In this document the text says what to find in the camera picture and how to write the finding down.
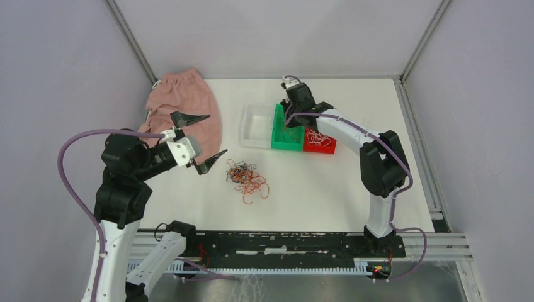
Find white cables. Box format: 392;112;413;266
306;129;334;147

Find clear plastic bin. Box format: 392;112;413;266
239;103;275;149

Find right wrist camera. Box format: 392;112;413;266
281;74;302;90

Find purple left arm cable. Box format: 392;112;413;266
57;128;166;302

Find orange cables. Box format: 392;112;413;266
280;125;302;143

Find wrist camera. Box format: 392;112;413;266
166;134;203;167
281;74;302;90

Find black cable tangle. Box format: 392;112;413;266
225;162;253;184

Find orange cable tangle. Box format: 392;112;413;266
225;159;270;206

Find pink cloth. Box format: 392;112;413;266
138;68;223;163

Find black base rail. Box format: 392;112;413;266
182;231;406;269

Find green plastic bin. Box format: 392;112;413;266
271;104;305;152

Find red plastic bin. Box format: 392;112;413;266
303;128;337;154

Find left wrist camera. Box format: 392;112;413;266
166;134;203;167

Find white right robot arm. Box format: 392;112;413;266
280;77;413;257

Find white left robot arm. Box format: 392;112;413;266
83;111;223;301

